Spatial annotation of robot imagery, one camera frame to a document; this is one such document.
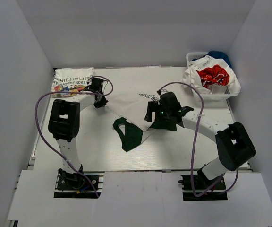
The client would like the blue t-shirt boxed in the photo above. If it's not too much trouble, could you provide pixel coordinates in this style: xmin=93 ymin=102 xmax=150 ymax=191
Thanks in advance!
xmin=208 ymin=51 xmax=232 ymax=68

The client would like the white plastic basket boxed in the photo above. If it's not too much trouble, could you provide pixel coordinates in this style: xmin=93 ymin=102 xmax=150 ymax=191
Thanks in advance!
xmin=186 ymin=52 xmax=239 ymax=101

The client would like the purple cable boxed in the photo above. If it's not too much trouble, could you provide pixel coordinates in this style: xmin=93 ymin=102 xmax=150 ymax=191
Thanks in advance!
xmin=158 ymin=81 xmax=239 ymax=197
xmin=34 ymin=75 xmax=114 ymax=198

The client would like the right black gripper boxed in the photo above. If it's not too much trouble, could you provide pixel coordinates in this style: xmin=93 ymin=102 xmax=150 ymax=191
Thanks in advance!
xmin=144 ymin=102 xmax=171 ymax=122

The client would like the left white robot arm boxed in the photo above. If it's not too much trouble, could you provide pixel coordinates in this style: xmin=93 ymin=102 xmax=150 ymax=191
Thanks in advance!
xmin=48 ymin=76 xmax=108 ymax=189

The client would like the white red print t-shirt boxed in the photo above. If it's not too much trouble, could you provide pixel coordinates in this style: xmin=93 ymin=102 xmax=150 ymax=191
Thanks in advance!
xmin=182 ymin=55 xmax=241 ymax=95

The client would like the folded white cartoon t-shirt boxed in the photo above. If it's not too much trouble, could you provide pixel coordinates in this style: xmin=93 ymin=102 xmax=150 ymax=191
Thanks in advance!
xmin=51 ymin=67 xmax=95 ymax=92

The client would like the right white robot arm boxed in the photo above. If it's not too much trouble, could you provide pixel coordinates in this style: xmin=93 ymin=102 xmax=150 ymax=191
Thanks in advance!
xmin=144 ymin=92 xmax=256 ymax=189

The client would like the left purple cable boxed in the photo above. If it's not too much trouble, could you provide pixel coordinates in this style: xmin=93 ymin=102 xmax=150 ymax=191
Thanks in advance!
xmin=34 ymin=75 xmax=114 ymax=198

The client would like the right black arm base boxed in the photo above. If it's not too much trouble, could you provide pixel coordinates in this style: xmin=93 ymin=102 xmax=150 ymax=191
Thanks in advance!
xmin=178 ymin=170 xmax=228 ymax=201

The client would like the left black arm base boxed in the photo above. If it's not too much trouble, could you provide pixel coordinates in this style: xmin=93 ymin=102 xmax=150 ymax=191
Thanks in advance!
xmin=53 ymin=168 xmax=103 ymax=199

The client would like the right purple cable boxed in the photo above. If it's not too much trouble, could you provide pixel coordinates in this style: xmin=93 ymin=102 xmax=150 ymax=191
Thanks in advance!
xmin=158 ymin=81 xmax=239 ymax=197

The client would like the white green raglan t-shirt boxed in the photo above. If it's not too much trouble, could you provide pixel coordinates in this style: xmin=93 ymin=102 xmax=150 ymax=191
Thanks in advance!
xmin=107 ymin=93 xmax=177 ymax=152

